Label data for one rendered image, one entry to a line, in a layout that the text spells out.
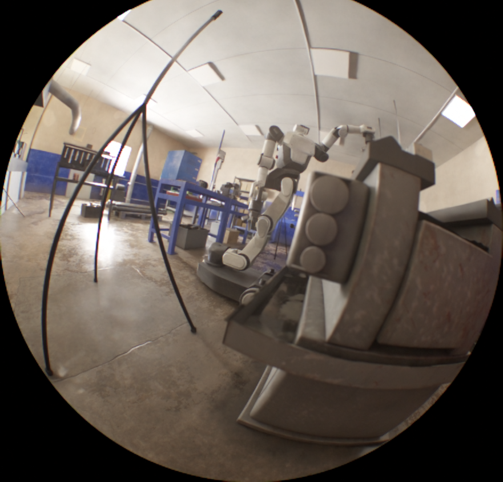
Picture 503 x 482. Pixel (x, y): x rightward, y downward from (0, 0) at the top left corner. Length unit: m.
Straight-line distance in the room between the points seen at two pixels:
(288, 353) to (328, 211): 0.24
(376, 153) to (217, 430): 0.81
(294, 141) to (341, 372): 1.30
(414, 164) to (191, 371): 0.91
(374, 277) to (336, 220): 0.12
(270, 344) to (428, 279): 0.29
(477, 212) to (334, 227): 0.41
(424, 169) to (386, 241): 0.16
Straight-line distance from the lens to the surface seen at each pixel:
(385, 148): 0.33
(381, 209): 0.29
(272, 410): 0.58
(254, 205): 1.12
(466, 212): 0.56
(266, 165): 1.24
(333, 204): 0.28
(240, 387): 0.77
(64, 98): 4.85
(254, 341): 0.31
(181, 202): 1.94
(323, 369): 0.33
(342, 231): 0.29
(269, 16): 2.99
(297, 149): 1.31
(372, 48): 3.10
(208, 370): 0.79
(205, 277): 1.36
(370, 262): 0.28
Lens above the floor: 0.65
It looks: 5 degrees down
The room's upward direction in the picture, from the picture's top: 14 degrees clockwise
